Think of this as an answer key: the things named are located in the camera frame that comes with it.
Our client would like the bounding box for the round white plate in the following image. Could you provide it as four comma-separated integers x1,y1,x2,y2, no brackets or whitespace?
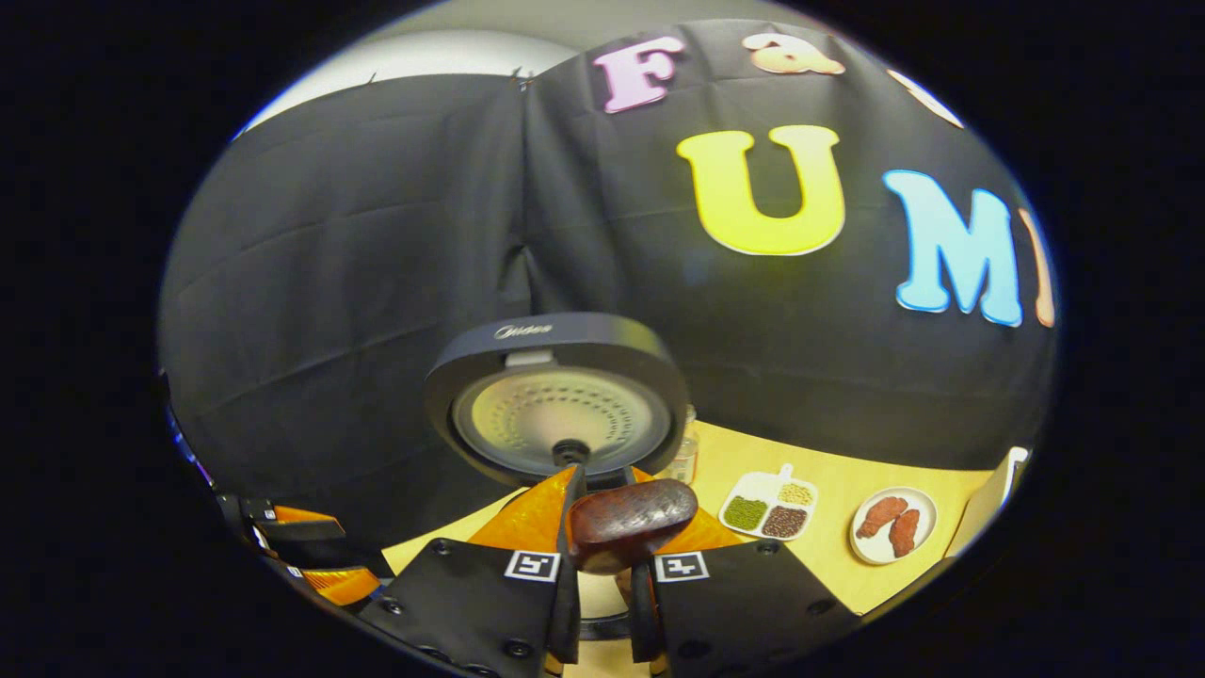
849,486,939,566

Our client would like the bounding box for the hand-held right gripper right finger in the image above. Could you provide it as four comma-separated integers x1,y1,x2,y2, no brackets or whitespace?
623,466,862,678

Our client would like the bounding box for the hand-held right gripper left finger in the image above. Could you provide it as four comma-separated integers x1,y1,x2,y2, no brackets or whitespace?
358,463,586,678

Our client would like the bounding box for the dark wooden spoon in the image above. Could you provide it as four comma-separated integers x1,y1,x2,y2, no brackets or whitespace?
567,478,699,575

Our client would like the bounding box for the dark grey rice cooker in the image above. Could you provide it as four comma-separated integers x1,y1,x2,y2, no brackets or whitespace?
424,313,691,643

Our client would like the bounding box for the black backdrop cloth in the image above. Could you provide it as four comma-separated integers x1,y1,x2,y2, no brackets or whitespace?
158,19,1057,547

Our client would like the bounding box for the white toaster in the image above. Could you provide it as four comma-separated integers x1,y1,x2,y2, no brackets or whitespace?
944,446,1030,558

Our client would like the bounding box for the white divided dish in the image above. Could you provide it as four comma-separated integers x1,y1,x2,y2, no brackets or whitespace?
718,463,819,542

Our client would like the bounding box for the small clear glass bottle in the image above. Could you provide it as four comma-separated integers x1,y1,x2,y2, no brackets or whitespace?
659,405,699,486

